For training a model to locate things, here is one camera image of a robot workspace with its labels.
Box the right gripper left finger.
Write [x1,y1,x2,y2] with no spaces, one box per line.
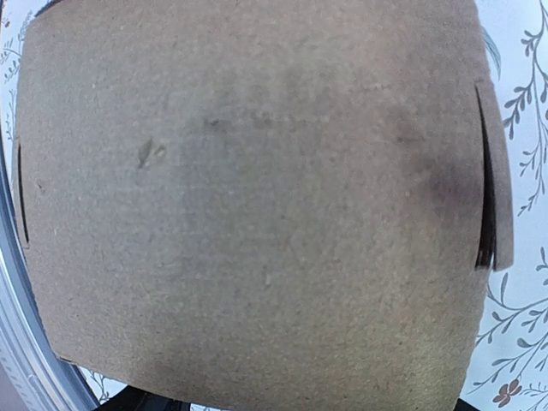
[96,386,191,411]

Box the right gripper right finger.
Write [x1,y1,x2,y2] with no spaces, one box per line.
[454,397,481,411]

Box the brown cardboard box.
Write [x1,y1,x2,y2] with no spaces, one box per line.
[16,1,513,410]

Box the front aluminium rail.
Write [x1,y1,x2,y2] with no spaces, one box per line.
[1,158,98,410]

